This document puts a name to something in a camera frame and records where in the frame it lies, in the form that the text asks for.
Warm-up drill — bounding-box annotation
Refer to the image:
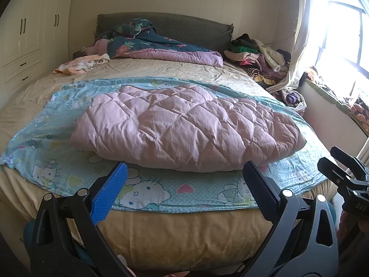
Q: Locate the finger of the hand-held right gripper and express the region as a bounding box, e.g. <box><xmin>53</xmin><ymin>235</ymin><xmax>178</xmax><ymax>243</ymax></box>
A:
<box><xmin>330</xmin><ymin>147</ymin><xmax>369</xmax><ymax>179</ymax></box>
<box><xmin>317</xmin><ymin>157</ymin><xmax>360</xmax><ymax>191</ymax></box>

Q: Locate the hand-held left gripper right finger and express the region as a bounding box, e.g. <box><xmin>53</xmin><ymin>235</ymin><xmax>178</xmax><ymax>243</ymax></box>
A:
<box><xmin>239</xmin><ymin>161</ymin><xmax>339</xmax><ymax>277</ymax></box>

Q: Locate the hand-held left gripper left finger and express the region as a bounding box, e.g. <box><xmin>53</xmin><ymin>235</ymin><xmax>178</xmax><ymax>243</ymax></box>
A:
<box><xmin>30</xmin><ymin>161</ymin><xmax>131</xmax><ymax>277</ymax></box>

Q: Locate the pink quilted jacket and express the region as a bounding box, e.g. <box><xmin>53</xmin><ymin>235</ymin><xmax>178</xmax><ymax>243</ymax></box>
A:
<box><xmin>70</xmin><ymin>85</ymin><xmax>307</xmax><ymax>173</ymax></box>

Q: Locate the person's right forearm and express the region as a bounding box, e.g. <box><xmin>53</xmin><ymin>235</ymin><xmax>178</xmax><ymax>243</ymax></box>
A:
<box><xmin>337</xmin><ymin>211</ymin><xmax>359</xmax><ymax>244</ymax></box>

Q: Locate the white bag of clothes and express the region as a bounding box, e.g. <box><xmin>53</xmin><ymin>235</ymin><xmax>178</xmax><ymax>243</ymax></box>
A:
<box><xmin>277</xmin><ymin>88</ymin><xmax>307</xmax><ymax>111</ymax></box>

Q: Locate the pile of mixed clothes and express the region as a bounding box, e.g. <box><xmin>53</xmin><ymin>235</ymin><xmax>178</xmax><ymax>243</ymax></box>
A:
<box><xmin>223</xmin><ymin>33</ymin><xmax>292</xmax><ymax>88</ymax></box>

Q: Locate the blue cartoon print sheet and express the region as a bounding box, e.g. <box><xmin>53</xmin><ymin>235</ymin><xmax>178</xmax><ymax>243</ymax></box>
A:
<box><xmin>0</xmin><ymin>76</ymin><xmax>338</xmax><ymax>212</ymax></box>

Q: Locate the windowsill clutter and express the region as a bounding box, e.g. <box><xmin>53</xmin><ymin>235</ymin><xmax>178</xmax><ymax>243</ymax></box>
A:
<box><xmin>306</xmin><ymin>66</ymin><xmax>369</xmax><ymax>127</ymax></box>

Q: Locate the bed with beige sheet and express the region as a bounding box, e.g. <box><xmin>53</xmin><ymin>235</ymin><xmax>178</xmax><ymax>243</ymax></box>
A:
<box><xmin>0</xmin><ymin>55</ymin><xmax>341</xmax><ymax>266</ymax></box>

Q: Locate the cream curtain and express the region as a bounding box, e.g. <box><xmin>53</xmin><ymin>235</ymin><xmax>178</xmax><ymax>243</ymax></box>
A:
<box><xmin>267</xmin><ymin>0</ymin><xmax>320</xmax><ymax>94</ymax></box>

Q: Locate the window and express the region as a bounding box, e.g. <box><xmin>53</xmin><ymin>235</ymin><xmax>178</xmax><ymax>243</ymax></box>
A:
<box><xmin>308</xmin><ymin>0</ymin><xmax>369</xmax><ymax>101</ymax></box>

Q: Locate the orange white patterned cloth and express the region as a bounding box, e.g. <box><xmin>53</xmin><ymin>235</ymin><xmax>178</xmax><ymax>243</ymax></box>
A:
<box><xmin>53</xmin><ymin>53</ymin><xmax>110</xmax><ymax>75</ymax></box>

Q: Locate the pink pillow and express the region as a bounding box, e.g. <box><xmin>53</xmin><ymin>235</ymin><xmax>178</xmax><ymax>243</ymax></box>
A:
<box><xmin>83</xmin><ymin>39</ymin><xmax>108</xmax><ymax>56</ymax></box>

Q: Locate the dark floral quilt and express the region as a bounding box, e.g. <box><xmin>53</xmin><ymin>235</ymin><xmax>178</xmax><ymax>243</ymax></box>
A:
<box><xmin>96</xmin><ymin>19</ymin><xmax>224</xmax><ymax>67</ymax></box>

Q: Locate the white wardrobe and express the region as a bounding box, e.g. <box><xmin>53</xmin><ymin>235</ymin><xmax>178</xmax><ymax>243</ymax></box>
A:
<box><xmin>0</xmin><ymin>0</ymin><xmax>75</xmax><ymax>99</ymax></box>

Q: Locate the dark grey headboard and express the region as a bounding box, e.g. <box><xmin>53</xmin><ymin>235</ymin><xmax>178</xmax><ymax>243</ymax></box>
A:
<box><xmin>94</xmin><ymin>12</ymin><xmax>235</xmax><ymax>47</ymax></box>

